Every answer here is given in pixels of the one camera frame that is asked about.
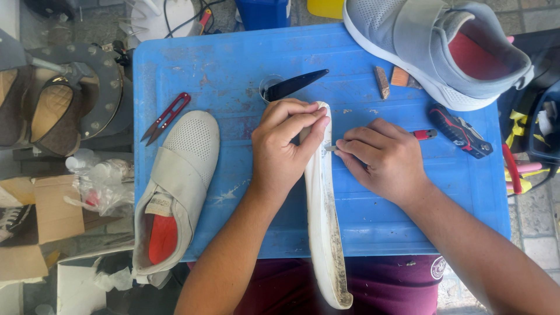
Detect wooden-handled brush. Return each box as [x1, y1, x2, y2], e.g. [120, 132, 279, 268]
[391, 66, 423, 90]

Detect person's maroon shorts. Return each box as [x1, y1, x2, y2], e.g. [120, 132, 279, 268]
[187, 255, 447, 315]

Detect black and red utility knife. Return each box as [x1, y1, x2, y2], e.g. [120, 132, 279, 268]
[428, 103, 494, 159]

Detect blue plastic container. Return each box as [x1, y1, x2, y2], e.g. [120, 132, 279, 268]
[235, 0, 292, 31]

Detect black pointed tool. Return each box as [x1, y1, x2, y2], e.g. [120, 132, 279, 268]
[265, 69, 330, 102]

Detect white fan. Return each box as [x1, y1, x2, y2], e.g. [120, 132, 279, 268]
[118, 0, 197, 44]

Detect brown quilted slip-on shoe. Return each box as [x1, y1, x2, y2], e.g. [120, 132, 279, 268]
[0, 66, 35, 148]
[30, 76, 85, 157]

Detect white detached shoe sole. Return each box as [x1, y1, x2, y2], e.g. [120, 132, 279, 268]
[300, 101, 354, 310]

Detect grey sneaker with white sole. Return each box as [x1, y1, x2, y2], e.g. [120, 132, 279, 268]
[342, 0, 535, 112]

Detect person's left hand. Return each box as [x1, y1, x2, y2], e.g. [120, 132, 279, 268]
[251, 98, 331, 200]

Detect red-handled pliers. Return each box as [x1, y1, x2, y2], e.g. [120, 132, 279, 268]
[502, 143, 524, 196]

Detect small red-handled knife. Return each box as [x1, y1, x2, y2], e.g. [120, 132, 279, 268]
[325, 128, 438, 153]

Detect white cardboard box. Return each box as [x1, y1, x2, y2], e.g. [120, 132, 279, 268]
[57, 247, 134, 315]

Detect black shoe with white laces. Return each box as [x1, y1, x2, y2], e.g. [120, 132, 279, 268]
[0, 204, 34, 244]

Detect clear plastic cup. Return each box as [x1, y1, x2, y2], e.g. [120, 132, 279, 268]
[259, 74, 287, 105]

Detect clear plastic bag with bottles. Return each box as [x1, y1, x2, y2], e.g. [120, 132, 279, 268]
[64, 149, 135, 218]

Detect off-white soleless shoe upper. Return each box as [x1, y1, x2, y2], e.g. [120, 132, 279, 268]
[132, 110, 221, 286]

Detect red-handled screwdriver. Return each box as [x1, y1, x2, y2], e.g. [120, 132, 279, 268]
[198, 8, 213, 36]

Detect blue plastic work board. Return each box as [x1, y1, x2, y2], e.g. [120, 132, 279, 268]
[132, 23, 512, 262]

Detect person's right hand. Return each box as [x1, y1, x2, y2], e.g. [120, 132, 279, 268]
[334, 118, 432, 209]

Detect brown cardboard box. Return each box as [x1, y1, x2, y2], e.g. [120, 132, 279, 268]
[0, 175, 86, 246]

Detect black cable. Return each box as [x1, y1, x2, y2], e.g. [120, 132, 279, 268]
[163, 0, 228, 39]

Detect brown sharpening stone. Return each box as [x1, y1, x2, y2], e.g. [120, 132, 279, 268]
[374, 66, 391, 100]

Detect yellow plastic container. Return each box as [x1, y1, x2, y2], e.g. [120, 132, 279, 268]
[307, 0, 346, 20]

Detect red thread snips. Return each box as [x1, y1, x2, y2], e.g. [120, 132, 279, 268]
[140, 92, 192, 147]

